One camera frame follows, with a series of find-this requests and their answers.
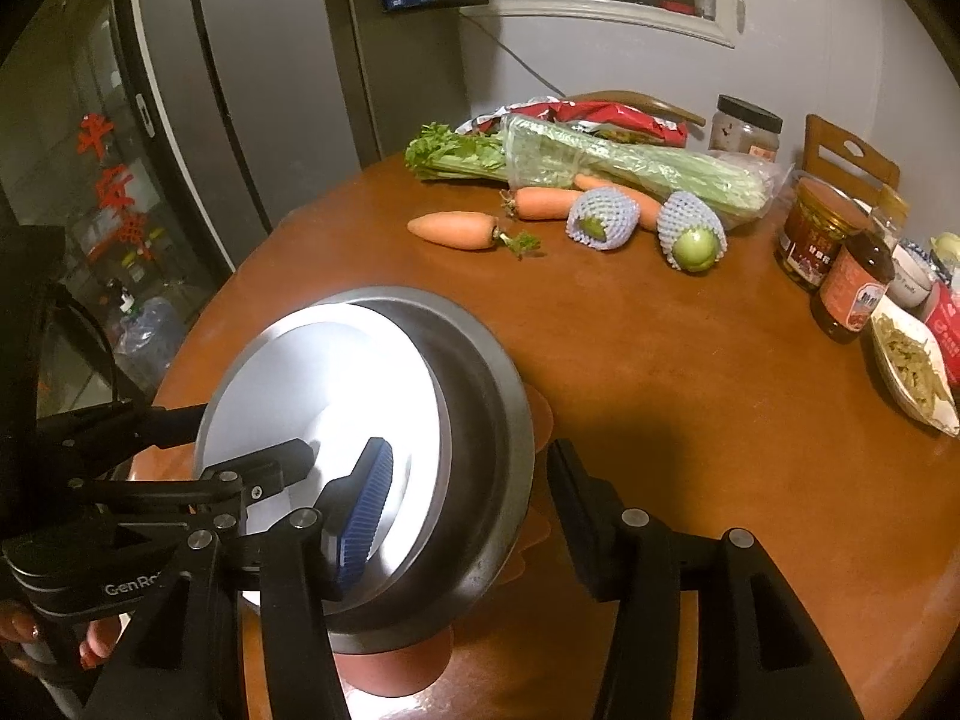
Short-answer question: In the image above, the green fruit foam net right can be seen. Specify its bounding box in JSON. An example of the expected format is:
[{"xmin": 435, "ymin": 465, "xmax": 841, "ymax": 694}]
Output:
[{"xmin": 656, "ymin": 190, "xmax": 727, "ymax": 273}]

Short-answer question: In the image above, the carrot front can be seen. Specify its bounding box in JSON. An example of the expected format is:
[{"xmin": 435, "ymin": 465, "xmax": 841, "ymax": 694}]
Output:
[{"xmin": 407, "ymin": 211, "xmax": 540, "ymax": 259}]

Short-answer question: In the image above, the brown sauce bottle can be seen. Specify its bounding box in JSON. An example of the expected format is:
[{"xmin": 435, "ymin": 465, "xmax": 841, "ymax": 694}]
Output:
[{"xmin": 811, "ymin": 229, "xmax": 895, "ymax": 344}]

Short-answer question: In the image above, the wooden chair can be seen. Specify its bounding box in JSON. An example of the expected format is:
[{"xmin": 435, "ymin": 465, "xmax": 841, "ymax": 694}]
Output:
[{"xmin": 802, "ymin": 114, "xmax": 900, "ymax": 206}]

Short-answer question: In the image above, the water jug on floor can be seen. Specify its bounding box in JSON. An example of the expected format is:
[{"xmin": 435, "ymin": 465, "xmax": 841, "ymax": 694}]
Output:
[{"xmin": 114, "ymin": 296, "xmax": 185, "ymax": 390}]

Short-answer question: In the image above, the white dish with pickles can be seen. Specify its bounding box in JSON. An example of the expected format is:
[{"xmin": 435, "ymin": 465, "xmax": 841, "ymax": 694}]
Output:
[{"xmin": 869, "ymin": 296, "xmax": 958, "ymax": 439}]

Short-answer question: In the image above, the pink plastic plate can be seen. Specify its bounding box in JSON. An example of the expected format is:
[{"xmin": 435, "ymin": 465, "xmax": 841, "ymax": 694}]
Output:
[{"xmin": 127, "ymin": 380, "xmax": 557, "ymax": 699}]

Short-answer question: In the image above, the red tissue pack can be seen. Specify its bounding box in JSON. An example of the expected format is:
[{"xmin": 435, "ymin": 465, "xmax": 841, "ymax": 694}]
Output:
[{"xmin": 921, "ymin": 281, "xmax": 960, "ymax": 390}]

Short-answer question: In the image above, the chili sauce glass jar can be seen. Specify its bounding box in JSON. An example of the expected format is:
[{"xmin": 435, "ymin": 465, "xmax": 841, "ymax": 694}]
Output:
[{"xmin": 775, "ymin": 176, "xmax": 867, "ymax": 291}]

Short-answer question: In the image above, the person's left hand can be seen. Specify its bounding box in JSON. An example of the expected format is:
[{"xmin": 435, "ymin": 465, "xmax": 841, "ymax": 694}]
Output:
[{"xmin": 0, "ymin": 600, "xmax": 124, "ymax": 671}]

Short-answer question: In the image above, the green fruit foam net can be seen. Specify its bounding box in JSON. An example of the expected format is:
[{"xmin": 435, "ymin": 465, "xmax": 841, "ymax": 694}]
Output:
[
  {"xmin": 656, "ymin": 190, "xmax": 727, "ymax": 273},
  {"xmin": 566, "ymin": 187, "xmax": 640, "ymax": 252}
]

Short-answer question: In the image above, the small white ceramic bowl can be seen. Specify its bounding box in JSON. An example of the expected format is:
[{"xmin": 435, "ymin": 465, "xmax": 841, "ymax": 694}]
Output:
[{"xmin": 889, "ymin": 242, "xmax": 935, "ymax": 310}]

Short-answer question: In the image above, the red snack bag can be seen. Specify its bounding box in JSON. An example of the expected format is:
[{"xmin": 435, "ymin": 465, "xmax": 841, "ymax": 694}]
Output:
[{"xmin": 455, "ymin": 96, "xmax": 688, "ymax": 148}]

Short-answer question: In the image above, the grey refrigerator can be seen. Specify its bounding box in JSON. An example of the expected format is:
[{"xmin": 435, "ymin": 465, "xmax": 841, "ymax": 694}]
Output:
[{"xmin": 125, "ymin": 0, "xmax": 379, "ymax": 268}]

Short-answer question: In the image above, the carrot middle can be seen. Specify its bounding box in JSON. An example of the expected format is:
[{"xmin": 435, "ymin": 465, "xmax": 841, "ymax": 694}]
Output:
[{"xmin": 503, "ymin": 187, "xmax": 581, "ymax": 221}]

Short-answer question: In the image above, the carrot behind fruit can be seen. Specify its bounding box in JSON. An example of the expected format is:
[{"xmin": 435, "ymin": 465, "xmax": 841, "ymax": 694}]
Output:
[{"xmin": 572, "ymin": 172, "xmax": 664, "ymax": 233}]

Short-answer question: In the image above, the plastic jar black lid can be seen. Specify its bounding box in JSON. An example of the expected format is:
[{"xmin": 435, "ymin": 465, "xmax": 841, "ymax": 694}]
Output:
[{"xmin": 709, "ymin": 94, "xmax": 782, "ymax": 163}]

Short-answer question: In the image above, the green fruit foam net left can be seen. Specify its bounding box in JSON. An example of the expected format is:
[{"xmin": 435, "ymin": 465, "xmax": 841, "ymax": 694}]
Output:
[{"xmin": 566, "ymin": 187, "xmax": 640, "ymax": 252}]

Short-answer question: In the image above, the large steel bowl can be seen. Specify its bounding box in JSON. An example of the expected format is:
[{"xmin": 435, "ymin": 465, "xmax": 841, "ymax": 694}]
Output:
[{"xmin": 245, "ymin": 284, "xmax": 537, "ymax": 655}]

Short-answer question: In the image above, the celery in plastic bag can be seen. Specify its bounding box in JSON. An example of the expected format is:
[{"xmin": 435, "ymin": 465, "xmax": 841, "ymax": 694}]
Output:
[{"xmin": 404, "ymin": 114, "xmax": 788, "ymax": 229}]

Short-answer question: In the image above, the red white enamel bowl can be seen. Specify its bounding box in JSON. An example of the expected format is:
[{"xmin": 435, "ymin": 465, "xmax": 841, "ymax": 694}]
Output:
[{"xmin": 194, "ymin": 302, "xmax": 452, "ymax": 613}]

